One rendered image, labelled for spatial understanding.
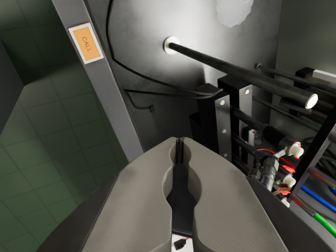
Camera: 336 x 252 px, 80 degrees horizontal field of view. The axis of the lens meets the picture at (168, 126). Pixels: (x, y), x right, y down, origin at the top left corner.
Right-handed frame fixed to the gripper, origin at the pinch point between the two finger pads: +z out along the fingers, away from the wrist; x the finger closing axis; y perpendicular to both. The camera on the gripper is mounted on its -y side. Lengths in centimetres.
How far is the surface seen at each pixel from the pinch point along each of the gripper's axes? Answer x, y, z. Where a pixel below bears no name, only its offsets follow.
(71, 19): -14.6, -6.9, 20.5
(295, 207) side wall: 34, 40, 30
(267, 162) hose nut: 14.3, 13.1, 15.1
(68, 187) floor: -81, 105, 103
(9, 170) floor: -107, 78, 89
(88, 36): -12.5, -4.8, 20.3
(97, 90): -13.2, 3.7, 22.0
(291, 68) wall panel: 35, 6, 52
